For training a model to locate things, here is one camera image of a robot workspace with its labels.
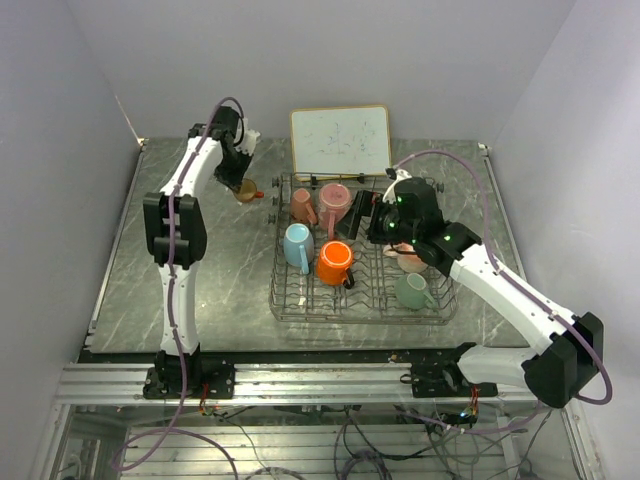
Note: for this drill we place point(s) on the large orange mug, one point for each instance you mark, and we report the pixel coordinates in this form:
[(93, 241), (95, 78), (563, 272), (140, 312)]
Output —
[(334, 264)]

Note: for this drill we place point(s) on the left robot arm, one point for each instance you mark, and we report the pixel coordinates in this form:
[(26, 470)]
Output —
[(176, 238)]

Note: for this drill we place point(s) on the mint green cup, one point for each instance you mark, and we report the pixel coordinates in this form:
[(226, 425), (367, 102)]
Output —
[(412, 291)]

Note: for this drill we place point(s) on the small orange cup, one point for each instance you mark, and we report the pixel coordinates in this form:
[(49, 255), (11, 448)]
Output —
[(248, 191)]

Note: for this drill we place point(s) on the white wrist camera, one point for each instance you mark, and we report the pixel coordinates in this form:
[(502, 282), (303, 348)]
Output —
[(246, 139), (396, 175)]

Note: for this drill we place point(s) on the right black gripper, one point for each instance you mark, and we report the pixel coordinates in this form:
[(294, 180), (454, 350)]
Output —
[(367, 203)]

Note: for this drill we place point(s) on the grey wire dish rack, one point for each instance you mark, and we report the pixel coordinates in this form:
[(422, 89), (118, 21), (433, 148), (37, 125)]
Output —
[(297, 297)]

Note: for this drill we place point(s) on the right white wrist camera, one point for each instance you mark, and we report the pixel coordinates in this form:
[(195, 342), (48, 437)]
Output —
[(396, 175)]

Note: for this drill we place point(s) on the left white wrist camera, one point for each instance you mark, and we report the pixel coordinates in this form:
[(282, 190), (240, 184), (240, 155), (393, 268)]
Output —
[(246, 139)]

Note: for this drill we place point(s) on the light blue mug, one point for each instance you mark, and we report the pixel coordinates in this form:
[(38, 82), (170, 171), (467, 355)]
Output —
[(298, 246)]

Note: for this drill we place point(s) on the dusty pink mug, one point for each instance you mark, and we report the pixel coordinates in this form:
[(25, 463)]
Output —
[(334, 201)]

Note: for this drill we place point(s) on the white whiteboard with wooden frame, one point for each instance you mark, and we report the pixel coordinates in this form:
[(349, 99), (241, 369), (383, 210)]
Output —
[(333, 141)]

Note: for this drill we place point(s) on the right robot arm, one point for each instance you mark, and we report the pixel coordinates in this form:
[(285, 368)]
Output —
[(564, 351)]

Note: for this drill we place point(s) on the salmon pink mug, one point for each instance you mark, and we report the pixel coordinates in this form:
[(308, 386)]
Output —
[(301, 207)]

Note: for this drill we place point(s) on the aluminium frame rail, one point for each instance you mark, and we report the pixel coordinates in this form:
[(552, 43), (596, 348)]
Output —
[(256, 384)]

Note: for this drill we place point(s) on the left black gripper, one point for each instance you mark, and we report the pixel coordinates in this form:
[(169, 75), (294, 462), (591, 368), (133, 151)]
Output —
[(231, 180)]

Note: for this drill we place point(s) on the pale pink gradient mug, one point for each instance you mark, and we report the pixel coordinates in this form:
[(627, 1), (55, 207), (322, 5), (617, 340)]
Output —
[(406, 258)]

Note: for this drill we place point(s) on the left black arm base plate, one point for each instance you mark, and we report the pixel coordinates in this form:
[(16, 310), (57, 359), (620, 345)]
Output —
[(207, 376)]

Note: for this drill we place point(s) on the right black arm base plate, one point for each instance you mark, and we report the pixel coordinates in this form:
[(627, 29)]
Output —
[(434, 373)]

